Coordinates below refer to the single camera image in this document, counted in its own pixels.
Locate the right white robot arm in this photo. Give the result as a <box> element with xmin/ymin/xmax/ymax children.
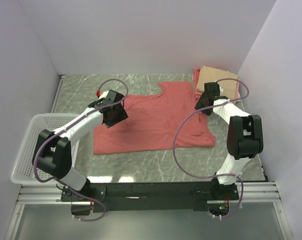
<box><xmin>195</xmin><ymin>82</ymin><xmax>263</xmax><ymax>200</ymax></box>

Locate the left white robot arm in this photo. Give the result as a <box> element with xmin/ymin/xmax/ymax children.
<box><xmin>32</xmin><ymin>90</ymin><xmax>128</xmax><ymax>201</ymax></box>

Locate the folded pink t shirt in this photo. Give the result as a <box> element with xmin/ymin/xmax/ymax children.
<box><xmin>192</xmin><ymin>67</ymin><xmax>241</xmax><ymax>101</ymax></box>

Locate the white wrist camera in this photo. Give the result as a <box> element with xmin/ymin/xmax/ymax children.
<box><xmin>219</xmin><ymin>86</ymin><xmax>224</xmax><ymax>95</ymax></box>
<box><xmin>96</xmin><ymin>90</ymin><xmax>109</xmax><ymax>99</ymax></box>

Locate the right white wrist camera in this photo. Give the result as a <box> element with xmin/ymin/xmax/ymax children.
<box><xmin>219</xmin><ymin>86</ymin><xmax>224</xmax><ymax>95</ymax></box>

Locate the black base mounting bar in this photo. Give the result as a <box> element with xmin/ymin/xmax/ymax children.
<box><xmin>60</xmin><ymin>181</ymin><xmax>241</xmax><ymax>216</ymax></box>

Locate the red t shirt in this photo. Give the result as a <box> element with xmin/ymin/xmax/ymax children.
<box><xmin>93</xmin><ymin>81</ymin><xmax>215</xmax><ymax>155</ymax></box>

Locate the folded beige t shirt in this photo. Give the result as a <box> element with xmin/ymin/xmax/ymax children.
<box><xmin>196</xmin><ymin>65</ymin><xmax>239</xmax><ymax>101</ymax></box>

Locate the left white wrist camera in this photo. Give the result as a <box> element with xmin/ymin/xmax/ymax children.
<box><xmin>96</xmin><ymin>90</ymin><xmax>109</xmax><ymax>99</ymax></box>

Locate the white plastic laundry basket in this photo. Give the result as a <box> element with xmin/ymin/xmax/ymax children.
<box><xmin>11</xmin><ymin>113</ymin><xmax>78</xmax><ymax>186</ymax></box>

